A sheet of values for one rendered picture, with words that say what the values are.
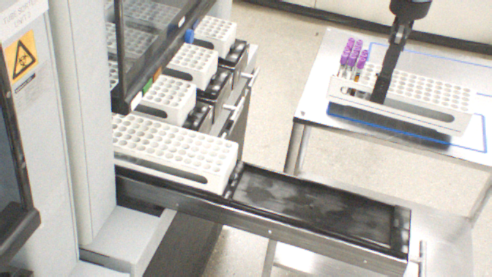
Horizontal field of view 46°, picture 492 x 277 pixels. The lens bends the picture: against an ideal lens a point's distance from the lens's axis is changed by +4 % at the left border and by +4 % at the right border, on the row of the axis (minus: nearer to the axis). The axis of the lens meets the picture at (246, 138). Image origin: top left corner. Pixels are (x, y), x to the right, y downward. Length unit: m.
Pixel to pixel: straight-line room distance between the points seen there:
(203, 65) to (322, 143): 1.29
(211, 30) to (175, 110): 0.34
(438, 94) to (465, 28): 2.13
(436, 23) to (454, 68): 1.81
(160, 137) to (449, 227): 1.11
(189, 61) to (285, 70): 1.66
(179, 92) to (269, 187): 0.29
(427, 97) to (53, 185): 0.77
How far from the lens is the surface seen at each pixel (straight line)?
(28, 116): 0.76
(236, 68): 1.42
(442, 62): 1.60
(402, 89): 1.26
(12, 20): 0.69
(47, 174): 0.84
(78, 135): 0.90
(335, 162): 2.44
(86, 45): 0.84
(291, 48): 3.14
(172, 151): 1.08
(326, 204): 1.10
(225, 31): 1.45
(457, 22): 3.39
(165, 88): 1.22
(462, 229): 1.94
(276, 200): 1.08
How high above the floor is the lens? 1.57
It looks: 40 degrees down
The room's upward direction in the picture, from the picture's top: 8 degrees clockwise
